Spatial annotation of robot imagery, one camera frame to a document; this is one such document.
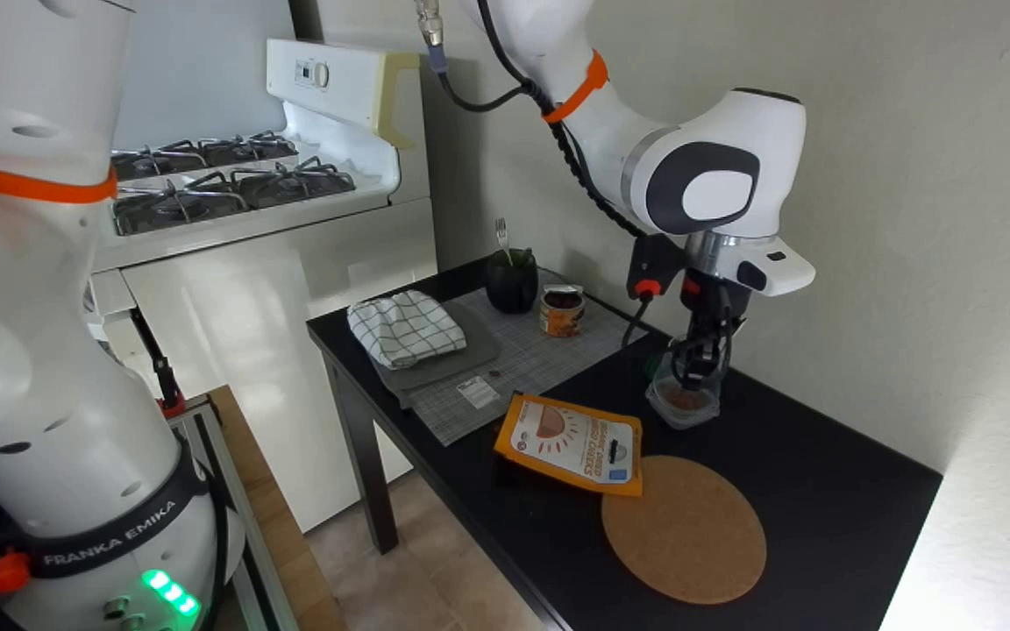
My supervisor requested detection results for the orange snack bag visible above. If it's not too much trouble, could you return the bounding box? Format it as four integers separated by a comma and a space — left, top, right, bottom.
490, 393, 647, 501

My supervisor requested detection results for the wooden board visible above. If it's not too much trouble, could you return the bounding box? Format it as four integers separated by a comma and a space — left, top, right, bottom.
201, 381, 349, 631

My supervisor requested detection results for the white checked dish towel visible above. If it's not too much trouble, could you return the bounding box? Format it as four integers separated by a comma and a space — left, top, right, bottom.
342, 286, 471, 375

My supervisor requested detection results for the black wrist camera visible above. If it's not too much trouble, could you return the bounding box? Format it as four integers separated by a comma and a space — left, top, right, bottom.
625, 230, 688, 304

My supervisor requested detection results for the orange strap on arm base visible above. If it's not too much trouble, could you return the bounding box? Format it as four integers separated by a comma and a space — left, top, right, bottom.
0, 153, 121, 211

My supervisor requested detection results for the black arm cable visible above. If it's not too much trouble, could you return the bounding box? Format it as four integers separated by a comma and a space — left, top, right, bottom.
415, 0, 663, 257

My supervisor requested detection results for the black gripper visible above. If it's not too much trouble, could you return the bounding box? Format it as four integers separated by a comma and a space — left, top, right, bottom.
670, 270, 754, 389

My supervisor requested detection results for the grey woven placemat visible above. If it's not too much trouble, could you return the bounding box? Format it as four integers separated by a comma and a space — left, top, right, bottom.
365, 270, 647, 452

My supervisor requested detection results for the black teapot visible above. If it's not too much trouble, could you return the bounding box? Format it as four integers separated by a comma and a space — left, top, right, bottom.
481, 246, 543, 317

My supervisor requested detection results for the red round knob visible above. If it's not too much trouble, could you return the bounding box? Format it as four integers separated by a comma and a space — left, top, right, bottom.
0, 546, 35, 604

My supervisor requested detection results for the white stove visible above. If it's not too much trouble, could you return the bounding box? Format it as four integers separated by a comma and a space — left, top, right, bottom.
86, 34, 444, 537

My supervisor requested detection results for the orange strap on forearm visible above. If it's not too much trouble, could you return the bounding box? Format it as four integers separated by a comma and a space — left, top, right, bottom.
539, 48, 615, 128

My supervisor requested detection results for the grey quilted cloth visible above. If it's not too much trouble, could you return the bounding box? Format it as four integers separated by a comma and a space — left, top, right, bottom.
369, 304, 507, 398

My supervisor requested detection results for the clear glass bowl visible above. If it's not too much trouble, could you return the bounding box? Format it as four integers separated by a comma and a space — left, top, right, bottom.
651, 346, 722, 418

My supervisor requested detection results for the round cork mat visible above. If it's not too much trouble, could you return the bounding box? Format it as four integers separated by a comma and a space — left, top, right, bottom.
599, 452, 771, 609

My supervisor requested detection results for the white printed label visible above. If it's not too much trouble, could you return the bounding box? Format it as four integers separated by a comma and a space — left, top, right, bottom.
451, 370, 504, 415

